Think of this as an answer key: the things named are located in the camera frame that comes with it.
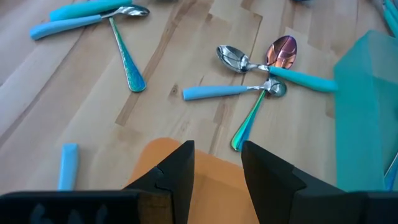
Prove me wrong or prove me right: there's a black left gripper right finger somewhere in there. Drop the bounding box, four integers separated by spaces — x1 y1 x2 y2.
241 140 398 224

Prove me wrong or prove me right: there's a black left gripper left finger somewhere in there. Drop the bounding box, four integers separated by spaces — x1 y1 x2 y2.
0 139 195 224

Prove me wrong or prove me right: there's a teal handled silver spoon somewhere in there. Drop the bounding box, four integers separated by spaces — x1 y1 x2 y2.
382 8 398 38
216 45 339 93
49 0 134 22

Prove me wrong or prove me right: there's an iridescent rainbow metal spoon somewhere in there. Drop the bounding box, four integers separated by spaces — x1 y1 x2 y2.
108 17 147 93
229 34 299 152
384 151 398 191

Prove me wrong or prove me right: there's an orange plastic tray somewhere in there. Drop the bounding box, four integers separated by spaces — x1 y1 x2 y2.
126 136 261 224

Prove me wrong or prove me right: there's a translucent green plastic tray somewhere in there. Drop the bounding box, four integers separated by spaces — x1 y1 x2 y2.
333 29 398 192

